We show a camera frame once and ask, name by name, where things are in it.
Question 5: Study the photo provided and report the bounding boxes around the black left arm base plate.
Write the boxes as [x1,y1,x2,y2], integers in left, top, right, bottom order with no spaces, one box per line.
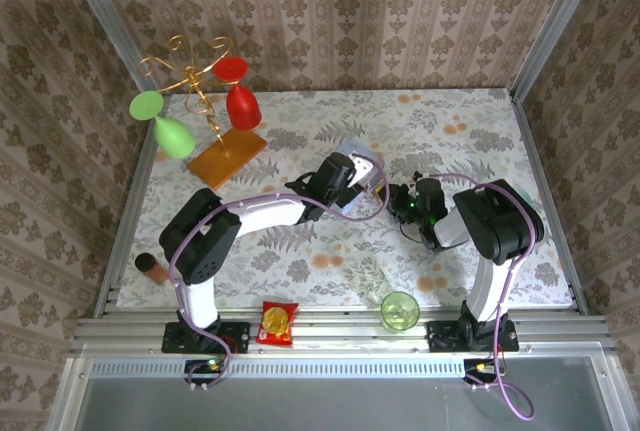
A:
[160,320,251,355]

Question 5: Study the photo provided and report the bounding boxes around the aluminium frame front rails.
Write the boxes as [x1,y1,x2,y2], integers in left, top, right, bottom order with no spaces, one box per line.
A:
[72,308,614,355]

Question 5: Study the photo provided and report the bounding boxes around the clear green plastic cup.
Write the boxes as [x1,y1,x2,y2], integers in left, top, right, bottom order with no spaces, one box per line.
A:
[379,290,421,335]

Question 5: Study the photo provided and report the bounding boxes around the red yellow snack packet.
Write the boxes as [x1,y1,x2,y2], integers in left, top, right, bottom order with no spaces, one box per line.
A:
[255,300,300,348]

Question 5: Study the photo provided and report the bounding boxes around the black controller board orange light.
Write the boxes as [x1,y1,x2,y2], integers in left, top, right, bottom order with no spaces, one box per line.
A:
[463,358,501,377]

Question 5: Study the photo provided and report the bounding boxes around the floral fern tablecloth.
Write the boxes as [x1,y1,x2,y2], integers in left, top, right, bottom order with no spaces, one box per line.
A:
[117,88,574,310]

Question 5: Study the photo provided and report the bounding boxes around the cartoon dog tin box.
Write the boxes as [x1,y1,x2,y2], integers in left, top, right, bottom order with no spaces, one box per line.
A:
[335,137,387,212]

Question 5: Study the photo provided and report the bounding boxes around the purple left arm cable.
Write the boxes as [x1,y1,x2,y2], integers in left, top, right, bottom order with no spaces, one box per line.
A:
[167,150,392,393]

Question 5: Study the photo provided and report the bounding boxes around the slotted grey cable duct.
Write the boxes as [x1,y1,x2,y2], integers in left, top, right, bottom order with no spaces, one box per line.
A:
[89,358,469,378]

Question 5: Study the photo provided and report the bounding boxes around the aluminium frame post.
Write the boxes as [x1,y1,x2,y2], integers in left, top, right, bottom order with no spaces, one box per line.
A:
[507,0,616,97]
[57,0,169,95]

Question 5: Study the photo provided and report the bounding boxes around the black controller board green light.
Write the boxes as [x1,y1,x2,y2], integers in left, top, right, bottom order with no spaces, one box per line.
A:
[184,358,226,376]

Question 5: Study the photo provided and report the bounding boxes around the grey metal panel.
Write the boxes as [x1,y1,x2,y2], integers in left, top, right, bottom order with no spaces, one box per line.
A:
[74,373,614,431]

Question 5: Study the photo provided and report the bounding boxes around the brown bottle black cap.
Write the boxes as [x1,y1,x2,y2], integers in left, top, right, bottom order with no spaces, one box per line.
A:
[133,252,172,286]

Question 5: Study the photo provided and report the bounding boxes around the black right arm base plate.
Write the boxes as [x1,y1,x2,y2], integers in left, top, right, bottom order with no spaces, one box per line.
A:
[427,319,520,353]

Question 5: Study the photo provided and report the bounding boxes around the green plastic wine glass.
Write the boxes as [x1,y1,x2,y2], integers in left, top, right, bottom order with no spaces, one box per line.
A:
[128,90,197,160]

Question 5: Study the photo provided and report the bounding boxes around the gold wire rack wooden base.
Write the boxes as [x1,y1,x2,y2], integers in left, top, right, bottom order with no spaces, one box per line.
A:
[137,34,269,192]

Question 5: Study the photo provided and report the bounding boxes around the red plastic wine glass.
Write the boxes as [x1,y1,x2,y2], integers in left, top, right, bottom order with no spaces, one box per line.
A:
[213,55,263,131]

